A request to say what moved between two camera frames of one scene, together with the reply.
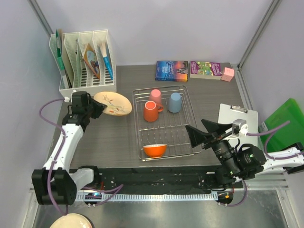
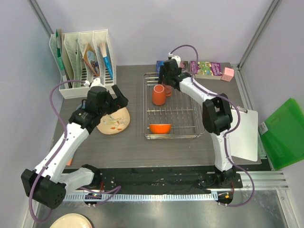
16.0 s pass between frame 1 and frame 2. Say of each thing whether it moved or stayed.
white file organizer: stayed
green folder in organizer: stayed
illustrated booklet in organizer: stayed
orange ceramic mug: moved
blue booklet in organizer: stayed
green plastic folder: stayed
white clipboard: stayed
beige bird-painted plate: moved
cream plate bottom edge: stayed
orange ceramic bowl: moved
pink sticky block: stayed
